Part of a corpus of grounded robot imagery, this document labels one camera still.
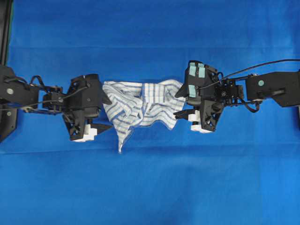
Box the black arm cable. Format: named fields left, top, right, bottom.
left=198, top=58, right=300, bottom=90
left=0, top=82, right=91, bottom=112

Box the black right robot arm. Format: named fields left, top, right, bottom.
left=174, top=60, right=300, bottom=133

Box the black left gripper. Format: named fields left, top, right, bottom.
left=62, top=74, right=112, bottom=143

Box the blue striped white towel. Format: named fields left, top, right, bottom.
left=103, top=79, right=185, bottom=153

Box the blue table cloth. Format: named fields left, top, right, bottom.
left=0, top=0, right=300, bottom=225

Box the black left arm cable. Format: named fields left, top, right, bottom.
left=0, top=82, right=91, bottom=112

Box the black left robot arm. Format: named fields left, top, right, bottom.
left=0, top=65, right=111, bottom=142

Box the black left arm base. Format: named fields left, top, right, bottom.
left=0, top=0, right=17, bottom=142

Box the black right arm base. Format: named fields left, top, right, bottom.
left=297, top=106, right=300, bottom=128

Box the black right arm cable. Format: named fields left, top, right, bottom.
left=198, top=58, right=300, bottom=90

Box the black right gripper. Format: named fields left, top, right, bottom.
left=173, top=60, right=224, bottom=133

